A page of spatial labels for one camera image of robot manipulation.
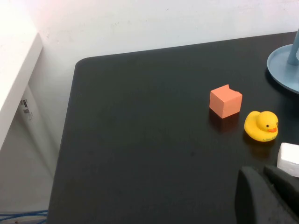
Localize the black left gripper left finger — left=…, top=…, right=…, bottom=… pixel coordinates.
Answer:
left=235, top=166, right=299, bottom=224

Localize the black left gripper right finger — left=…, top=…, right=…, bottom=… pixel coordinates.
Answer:
left=263, top=164, right=299, bottom=210

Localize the blue cup stand with posts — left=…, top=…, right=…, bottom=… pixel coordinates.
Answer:
left=267, top=28, right=299, bottom=94

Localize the white foam cube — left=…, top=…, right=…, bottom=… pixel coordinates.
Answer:
left=277, top=142, right=299, bottom=178

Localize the yellow rubber duck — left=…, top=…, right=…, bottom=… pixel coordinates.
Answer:
left=244, top=111, right=279, bottom=142

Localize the orange foam cube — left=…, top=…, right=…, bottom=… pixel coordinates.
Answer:
left=209, top=84, right=243, bottom=119

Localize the blue cable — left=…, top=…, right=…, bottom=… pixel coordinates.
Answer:
left=0, top=209, right=49, bottom=222

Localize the metal bracket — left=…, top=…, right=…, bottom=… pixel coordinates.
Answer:
left=20, top=99, right=33, bottom=121

